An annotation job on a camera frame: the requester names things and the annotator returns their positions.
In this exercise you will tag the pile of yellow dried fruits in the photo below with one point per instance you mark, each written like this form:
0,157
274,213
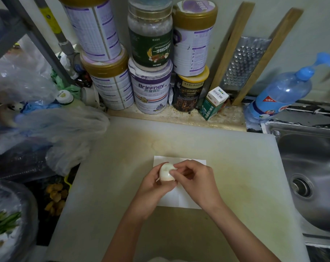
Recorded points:
56,197

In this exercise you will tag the white tin purple band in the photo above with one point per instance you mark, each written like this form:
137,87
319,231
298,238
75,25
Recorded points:
150,91

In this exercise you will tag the white purple tin gold lid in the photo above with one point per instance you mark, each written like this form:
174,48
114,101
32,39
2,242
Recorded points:
92,29
192,46
114,87

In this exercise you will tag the blue plastic bag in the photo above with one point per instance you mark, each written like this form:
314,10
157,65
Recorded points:
38,107

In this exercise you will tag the dark tin yellow lid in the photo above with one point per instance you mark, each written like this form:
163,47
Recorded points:
187,95

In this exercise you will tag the green plastic bag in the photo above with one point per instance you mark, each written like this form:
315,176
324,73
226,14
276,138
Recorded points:
61,83

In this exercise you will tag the crumpled translucent plastic bag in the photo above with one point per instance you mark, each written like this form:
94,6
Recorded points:
68,126

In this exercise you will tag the green white small carton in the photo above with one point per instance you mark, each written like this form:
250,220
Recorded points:
210,106

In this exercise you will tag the small panda toy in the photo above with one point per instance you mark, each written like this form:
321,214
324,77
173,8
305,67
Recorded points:
15,106

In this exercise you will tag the grey metal pipe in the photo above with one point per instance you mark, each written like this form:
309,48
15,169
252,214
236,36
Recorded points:
64,42

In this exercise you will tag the yellow green basket rim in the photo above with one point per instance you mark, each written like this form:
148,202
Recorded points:
67,182

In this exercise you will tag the clear bag with greens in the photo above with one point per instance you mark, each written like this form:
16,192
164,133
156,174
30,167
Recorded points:
15,234

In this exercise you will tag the person's left forearm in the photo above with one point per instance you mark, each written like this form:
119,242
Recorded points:
124,240

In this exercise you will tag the white foil pouch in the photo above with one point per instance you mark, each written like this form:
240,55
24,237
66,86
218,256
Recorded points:
170,96

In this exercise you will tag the metal grater wooden frame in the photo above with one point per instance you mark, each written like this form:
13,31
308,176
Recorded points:
244,60

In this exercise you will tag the white tape roll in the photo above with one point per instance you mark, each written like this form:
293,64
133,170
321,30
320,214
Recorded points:
90,96

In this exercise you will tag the clear plastic bag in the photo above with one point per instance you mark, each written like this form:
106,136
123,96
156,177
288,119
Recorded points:
23,81

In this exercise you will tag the white paper sheet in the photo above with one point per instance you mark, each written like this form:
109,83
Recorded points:
176,200

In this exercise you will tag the blue plastic bottle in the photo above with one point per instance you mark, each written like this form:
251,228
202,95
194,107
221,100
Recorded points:
279,95

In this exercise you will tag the white plastic cutting board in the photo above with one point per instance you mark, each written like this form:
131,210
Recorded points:
249,171

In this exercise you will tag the dark glossy bag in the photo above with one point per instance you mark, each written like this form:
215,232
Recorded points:
16,166

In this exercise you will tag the steel sink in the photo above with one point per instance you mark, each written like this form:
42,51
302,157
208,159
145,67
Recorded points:
317,160

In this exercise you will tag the beige egg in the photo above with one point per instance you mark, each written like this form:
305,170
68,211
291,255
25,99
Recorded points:
165,173

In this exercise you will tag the person's white shirt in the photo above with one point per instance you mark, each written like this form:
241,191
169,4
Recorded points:
165,260

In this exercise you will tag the small white cap bottle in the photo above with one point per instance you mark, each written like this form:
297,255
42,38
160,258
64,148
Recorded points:
64,97

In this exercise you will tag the green label jar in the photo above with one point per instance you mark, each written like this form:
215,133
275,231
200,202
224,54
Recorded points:
150,43

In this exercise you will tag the blue lid container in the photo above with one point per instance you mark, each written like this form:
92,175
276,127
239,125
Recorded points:
150,0

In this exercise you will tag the person's right forearm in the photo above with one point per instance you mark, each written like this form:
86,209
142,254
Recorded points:
241,237

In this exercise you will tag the person's right hand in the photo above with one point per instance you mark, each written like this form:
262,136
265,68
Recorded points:
200,185

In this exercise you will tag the person's left hand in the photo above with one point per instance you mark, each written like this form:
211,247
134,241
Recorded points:
148,199

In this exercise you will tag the grey metal shelf rack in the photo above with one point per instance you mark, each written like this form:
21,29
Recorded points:
39,40

